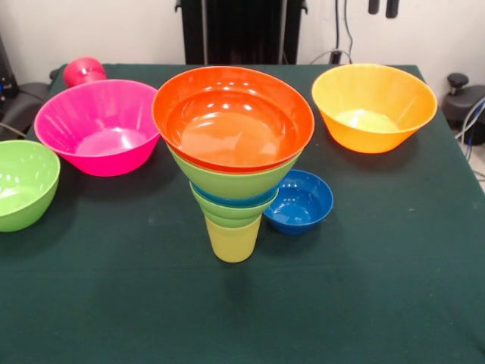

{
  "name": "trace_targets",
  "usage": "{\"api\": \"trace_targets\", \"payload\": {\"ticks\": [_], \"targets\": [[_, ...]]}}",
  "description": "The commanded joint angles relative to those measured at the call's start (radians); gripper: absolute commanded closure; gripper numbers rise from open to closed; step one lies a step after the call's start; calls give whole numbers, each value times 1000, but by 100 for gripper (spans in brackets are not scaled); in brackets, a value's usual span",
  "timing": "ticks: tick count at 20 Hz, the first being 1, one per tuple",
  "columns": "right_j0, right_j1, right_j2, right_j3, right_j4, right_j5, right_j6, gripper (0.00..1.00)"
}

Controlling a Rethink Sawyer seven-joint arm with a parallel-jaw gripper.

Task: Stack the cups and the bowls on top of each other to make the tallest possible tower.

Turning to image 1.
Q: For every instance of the red plastic cup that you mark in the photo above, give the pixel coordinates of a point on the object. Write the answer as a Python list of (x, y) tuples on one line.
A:
[(83, 72)]

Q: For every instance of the red-orange plastic bowl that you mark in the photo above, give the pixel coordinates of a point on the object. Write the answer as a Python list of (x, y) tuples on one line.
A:
[(235, 125)]

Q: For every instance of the yellow plastic cup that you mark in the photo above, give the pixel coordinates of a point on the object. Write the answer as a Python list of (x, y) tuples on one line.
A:
[(233, 244)]

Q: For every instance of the large orange plastic bowl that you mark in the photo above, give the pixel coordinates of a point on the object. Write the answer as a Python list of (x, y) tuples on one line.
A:
[(375, 106)]

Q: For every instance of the black power adapter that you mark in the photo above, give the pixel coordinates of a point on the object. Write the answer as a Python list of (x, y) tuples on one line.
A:
[(335, 57)]

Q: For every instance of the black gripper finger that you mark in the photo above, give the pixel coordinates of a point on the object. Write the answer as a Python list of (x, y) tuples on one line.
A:
[(392, 8), (373, 6)]

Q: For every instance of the black computer tower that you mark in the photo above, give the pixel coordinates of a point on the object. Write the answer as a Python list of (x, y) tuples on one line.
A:
[(5, 76)]

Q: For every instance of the large pink plastic bowl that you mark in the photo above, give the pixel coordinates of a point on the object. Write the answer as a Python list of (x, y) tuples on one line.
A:
[(94, 129)]

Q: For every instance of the light blue plastic bowl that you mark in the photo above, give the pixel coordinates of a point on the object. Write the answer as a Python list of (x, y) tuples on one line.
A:
[(235, 201)]

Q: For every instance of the large green plastic bowl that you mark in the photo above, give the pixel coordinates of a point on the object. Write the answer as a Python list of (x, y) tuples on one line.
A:
[(235, 184), (22, 189)]

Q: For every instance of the small green plastic bowl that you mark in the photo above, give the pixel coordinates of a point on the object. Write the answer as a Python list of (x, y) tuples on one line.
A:
[(231, 214)]

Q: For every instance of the dark green tablecloth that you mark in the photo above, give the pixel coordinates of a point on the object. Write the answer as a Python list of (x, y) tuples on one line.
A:
[(151, 303)]

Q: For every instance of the dark blue plastic bowl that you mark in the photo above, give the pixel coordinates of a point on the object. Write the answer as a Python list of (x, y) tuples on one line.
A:
[(299, 212)]

